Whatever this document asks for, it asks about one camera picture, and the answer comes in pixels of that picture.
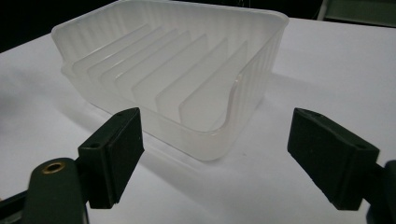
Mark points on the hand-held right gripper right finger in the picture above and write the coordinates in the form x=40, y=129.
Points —
x=336, y=158

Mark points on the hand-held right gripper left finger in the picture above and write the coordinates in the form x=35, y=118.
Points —
x=109, y=155

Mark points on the translucent white plastic rack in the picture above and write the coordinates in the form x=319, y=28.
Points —
x=174, y=77

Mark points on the grey-green panel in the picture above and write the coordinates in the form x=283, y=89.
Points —
x=361, y=11

